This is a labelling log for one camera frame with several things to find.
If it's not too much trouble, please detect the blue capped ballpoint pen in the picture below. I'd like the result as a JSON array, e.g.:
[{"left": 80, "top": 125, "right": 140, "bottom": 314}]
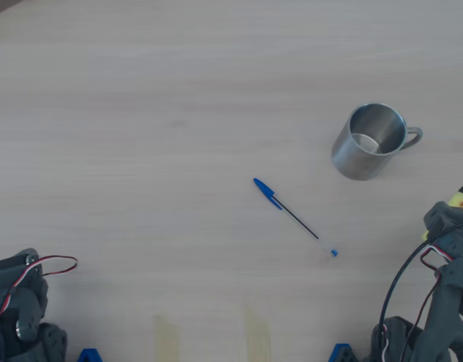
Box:
[{"left": 253, "top": 177, "right": 339, "bottom": 258}]

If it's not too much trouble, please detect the thin black camera cable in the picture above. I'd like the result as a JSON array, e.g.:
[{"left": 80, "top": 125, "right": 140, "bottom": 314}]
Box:
[{"left": 378, "top": 220, "right": 463, "bottom": 362}]

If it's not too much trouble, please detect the yellow highlighter with black cap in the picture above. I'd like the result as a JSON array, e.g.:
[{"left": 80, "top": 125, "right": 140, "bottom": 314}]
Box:
[{"left": 422, "top": 176, "right": 463, "bottom": 242}]

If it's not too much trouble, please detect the red white black servo wire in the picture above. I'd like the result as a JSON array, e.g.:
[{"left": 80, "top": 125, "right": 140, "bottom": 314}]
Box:
[
  {"left": 0, "top": 255, "right": 78, "bottom": 318},
  {"left": 378, "top": 244, "right": 455, "bottom": 362}
]

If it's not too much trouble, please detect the dark grey camera-carrying gripper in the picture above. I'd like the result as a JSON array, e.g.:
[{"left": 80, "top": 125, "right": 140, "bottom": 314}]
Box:
[{"left": 422, "top": 201, "right": 463, "bottom": 246}]

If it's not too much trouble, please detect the blue arm base plate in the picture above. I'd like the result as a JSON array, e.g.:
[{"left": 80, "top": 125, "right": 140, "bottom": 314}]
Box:
[
  {"left": 77, "top": 348, "right": 104, "bottom": 362},
  {"left": 327, "top": 343, "right": 359, "bottom": 362}
]

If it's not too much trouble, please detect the dark grey arm without camera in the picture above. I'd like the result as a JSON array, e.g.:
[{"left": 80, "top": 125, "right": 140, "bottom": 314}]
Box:
[{"left": 0, "top": 247, "right": 69, "bottom": 362}]

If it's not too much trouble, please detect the silver metal cup with handle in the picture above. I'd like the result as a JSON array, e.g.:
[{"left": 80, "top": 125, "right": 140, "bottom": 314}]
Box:
[{"left": 331, "top": 102, "right": 424, "bottom": 181}]

